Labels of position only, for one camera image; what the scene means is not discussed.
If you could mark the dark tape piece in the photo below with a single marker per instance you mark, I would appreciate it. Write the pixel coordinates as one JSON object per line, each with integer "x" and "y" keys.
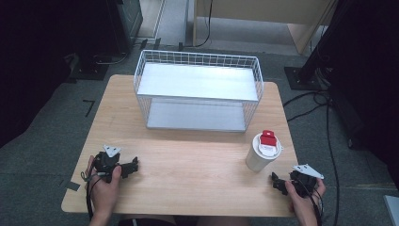
{"x": 71, "y": 185}

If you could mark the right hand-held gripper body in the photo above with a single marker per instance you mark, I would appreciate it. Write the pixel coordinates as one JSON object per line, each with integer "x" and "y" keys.
{"x": 305, "y": 180}

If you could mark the person's left hand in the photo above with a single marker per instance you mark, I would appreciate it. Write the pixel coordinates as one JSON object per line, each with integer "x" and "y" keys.
{"x": 105, "y": 194}

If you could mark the dark curtain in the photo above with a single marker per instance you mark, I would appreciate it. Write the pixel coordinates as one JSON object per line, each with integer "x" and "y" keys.
{"x": 34, "y": 56}
{"x": 367, "y": 78}

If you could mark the light wooden furniture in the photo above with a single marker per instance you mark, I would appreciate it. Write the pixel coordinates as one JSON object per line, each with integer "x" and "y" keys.
{"x": 263, "y": 11}

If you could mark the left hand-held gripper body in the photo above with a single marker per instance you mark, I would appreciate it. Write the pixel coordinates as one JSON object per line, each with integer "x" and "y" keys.
{"x": 105, "y": 160}

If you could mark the black cabinet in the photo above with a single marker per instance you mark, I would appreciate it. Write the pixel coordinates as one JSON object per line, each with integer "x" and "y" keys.
{"x": 124, "y": 22}

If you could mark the person's right hand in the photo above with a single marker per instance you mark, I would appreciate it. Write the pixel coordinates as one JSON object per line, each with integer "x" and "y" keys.
{"x": 302, "y": 204}

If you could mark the white cup with red lid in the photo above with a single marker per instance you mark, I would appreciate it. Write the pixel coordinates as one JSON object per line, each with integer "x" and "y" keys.
{"x": 262, "y": 155}

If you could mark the white flat object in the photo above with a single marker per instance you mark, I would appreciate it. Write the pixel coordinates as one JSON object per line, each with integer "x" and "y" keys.
{"x": 392, "y": 210}

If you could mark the black stand base plate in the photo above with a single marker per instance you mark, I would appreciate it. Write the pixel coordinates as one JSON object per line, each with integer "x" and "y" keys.
{"x": 89, "y": 70}
{"x": 301, "y": 78}

